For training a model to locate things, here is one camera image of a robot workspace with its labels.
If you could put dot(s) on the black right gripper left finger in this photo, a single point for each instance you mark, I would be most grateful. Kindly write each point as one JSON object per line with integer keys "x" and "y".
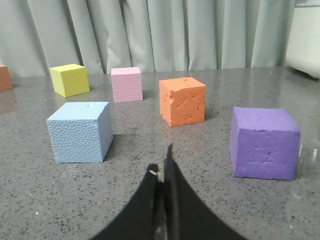
{"x": 136, "y": 220}

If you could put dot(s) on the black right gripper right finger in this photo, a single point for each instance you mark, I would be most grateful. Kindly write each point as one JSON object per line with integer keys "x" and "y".
{"x": 187, "y": 217}

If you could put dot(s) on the textured light blue foam cube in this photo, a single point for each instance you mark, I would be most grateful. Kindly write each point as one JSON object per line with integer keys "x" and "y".
{"x": 81, "y": 132}

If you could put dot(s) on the purple foam cube right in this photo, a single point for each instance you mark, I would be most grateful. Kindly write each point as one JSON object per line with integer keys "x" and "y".
{"x": 264, "y": 143}

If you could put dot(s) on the dented orange foam cube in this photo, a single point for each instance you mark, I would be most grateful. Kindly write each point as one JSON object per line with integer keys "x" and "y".
{"x": 182, "y": 101}

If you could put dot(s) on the pink foam cube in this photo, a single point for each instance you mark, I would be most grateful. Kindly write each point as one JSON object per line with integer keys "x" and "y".
{"x": 126, "y": 84}

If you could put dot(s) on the yellow foam cube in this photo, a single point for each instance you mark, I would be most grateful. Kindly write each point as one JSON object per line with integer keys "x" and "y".
{"x": 70, "y": 80}

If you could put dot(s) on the smooth orange foam cube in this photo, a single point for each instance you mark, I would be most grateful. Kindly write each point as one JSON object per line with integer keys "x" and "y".
{"x": 5, "y": 78}

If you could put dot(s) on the white appliance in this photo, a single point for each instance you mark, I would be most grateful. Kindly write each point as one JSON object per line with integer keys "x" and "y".
{"x": 303, "y": 48}

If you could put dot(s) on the grey curtain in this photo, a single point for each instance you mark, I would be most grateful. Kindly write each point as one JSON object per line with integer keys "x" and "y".
{"x": 154, "y": 35}

